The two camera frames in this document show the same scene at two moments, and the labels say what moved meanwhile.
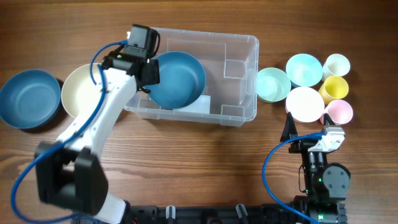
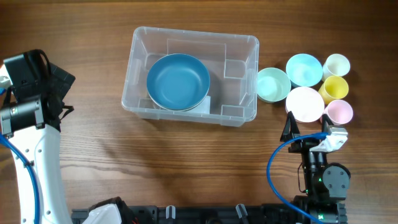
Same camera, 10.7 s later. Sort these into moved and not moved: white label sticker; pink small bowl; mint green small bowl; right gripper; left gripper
Moved: left gripper
Not moved: white label sticker; mint green small bowl; pink small bowl; right gripper
